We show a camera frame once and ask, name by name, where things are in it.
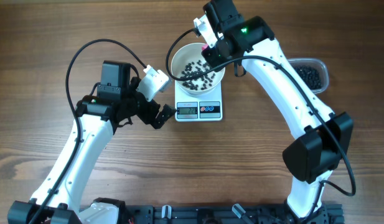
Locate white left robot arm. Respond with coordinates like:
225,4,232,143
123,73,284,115
7,61,176,223

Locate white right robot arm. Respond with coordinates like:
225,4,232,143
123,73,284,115
197,1,353,223

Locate white digital kitchen scale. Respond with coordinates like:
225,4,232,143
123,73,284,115
175,83,223,122

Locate black beans in bowl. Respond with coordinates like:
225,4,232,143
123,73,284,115
179,58,217,91

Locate white bowl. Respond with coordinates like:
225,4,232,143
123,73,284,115
171,43,225,95

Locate black beans in container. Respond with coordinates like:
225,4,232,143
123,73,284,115
294,65,322,90

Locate clear plastic bean container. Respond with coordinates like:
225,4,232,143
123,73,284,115
288,58,329,94

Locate black mounting rail base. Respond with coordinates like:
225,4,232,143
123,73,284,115
67,203,345,224

